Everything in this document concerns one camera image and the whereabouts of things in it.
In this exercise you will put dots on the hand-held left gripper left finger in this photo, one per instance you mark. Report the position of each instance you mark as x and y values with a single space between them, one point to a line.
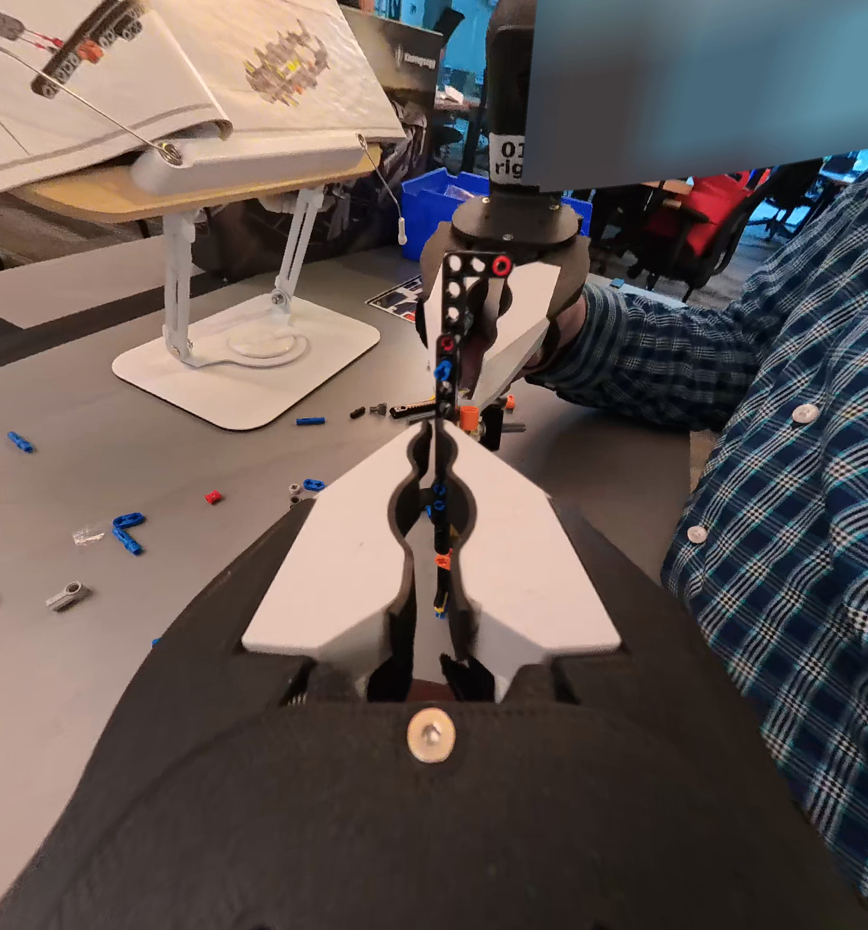
318 574

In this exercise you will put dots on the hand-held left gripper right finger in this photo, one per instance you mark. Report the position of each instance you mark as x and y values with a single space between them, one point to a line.
543 574

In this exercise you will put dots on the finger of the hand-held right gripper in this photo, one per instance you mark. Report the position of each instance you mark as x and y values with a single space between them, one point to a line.
434 290
528 312

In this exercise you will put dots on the black lego chassis assembly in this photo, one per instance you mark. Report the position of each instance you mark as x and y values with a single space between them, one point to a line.
452 312

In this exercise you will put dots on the grey orange-ended lego link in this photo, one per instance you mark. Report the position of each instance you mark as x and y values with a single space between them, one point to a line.
469 417

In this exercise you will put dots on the clear lego piece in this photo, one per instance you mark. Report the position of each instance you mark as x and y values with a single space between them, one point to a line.
87 535

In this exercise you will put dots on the light grey lego connector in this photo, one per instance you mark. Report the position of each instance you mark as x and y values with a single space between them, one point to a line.
67 596

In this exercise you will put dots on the printed booklet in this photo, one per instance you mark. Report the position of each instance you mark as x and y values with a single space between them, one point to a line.
394 298

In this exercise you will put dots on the blue plastic bin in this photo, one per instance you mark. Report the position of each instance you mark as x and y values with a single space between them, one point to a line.
427 211

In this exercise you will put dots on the red office chair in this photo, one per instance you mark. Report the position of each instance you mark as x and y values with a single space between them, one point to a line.
695 218

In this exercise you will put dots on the teal storage shelves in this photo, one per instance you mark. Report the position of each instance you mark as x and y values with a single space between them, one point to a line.
463 29

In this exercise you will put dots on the white flat-based stand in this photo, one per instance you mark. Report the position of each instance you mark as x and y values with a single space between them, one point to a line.
245 378

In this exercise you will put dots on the open instruction book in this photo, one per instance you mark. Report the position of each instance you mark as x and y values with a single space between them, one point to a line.
150 72

